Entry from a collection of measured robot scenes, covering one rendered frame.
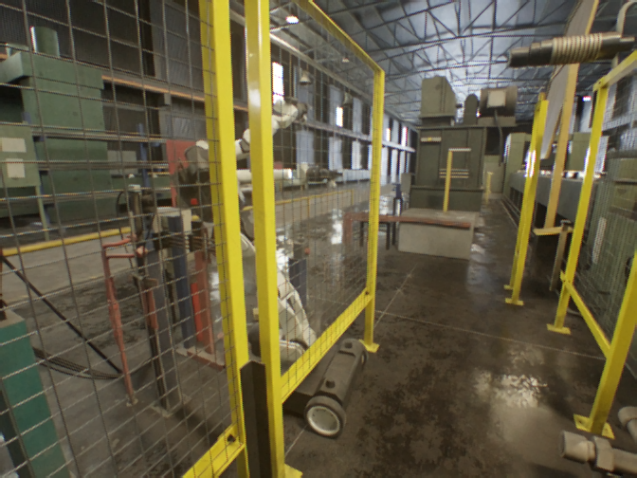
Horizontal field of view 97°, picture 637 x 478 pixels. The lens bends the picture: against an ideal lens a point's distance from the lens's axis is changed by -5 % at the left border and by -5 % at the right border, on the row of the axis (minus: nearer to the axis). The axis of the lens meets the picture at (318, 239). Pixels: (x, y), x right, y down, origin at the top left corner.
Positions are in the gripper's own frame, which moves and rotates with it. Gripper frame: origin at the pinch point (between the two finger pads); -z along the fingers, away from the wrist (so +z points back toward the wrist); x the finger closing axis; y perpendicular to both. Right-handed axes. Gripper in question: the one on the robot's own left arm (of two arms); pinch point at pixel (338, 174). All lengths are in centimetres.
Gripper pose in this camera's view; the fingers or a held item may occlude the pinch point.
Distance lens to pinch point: 170.4
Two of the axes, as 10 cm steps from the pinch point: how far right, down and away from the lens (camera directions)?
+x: 4.7, -2.1, 8.6
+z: -8.8, -1.1, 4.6
